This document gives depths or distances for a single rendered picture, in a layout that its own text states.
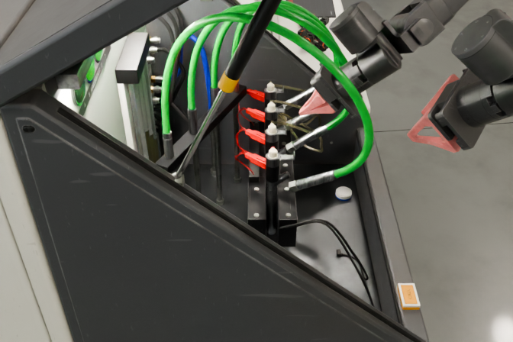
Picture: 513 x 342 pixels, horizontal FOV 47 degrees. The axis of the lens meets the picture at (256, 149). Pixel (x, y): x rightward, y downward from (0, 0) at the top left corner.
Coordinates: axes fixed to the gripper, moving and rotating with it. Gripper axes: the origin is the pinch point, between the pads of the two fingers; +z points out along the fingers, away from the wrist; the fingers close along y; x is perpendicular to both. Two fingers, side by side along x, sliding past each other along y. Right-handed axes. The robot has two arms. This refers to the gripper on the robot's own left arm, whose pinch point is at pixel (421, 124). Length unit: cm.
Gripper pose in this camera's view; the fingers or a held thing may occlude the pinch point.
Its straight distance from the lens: 88.1
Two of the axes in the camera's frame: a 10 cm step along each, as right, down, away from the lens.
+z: -4.9, 2.3, 8.4
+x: 6.8, 7.1, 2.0
